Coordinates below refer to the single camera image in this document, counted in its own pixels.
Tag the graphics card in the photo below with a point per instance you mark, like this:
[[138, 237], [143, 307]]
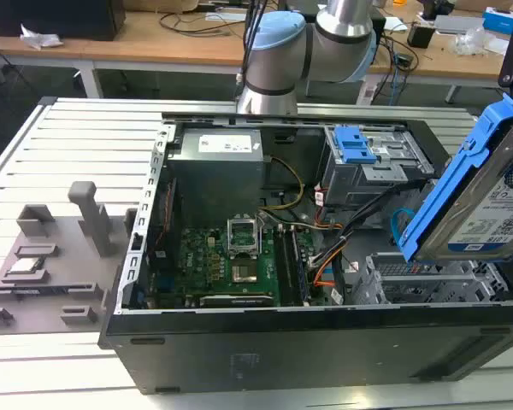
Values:
[[235, 300]]

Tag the grey parts rack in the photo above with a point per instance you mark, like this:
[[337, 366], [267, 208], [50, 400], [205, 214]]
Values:
[[55, 265]]

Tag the black box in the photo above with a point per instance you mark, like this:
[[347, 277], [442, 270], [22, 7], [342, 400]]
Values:
[[55, 17]]

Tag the blue white box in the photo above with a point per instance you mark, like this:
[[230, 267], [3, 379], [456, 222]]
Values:
[[500, 20]]

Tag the black open PC case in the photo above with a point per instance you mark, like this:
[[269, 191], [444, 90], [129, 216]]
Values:
[[308, 337]]

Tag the clear plastic bag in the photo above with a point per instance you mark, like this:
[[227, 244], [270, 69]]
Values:
[[479, 40]]

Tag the blue drive cage latch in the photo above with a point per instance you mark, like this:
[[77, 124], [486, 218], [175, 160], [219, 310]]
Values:
[[354, 147]]

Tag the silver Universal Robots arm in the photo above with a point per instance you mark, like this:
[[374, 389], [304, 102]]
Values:
[[282, 51]]

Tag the wooden workbench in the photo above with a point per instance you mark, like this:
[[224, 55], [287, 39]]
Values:
[[196, 47]]

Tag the silver CPU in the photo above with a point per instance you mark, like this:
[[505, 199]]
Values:
[[25, 265]]

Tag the CPU socket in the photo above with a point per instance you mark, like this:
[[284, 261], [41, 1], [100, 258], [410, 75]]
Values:
[[243, 273]]

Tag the green motherboard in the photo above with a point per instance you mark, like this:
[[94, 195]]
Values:
[[214, 265]]

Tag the silver drive cage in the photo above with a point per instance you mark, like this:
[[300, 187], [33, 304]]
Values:
[[367, 171]]

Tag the crumpled white paper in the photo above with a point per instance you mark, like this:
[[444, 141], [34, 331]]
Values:
[[40, 37]]

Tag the grey power supply unit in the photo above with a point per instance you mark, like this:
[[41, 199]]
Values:
[[216, 166]]

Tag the hard disk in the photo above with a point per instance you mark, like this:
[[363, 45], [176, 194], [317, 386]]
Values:
[[474, 188]]

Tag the RAM stick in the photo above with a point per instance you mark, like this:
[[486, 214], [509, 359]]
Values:
[[25, 292]]

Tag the black power adapter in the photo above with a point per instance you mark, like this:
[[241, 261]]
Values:
[[420, 36]]

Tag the metal disk bay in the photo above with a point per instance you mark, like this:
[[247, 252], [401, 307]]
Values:
[[427, 279]]

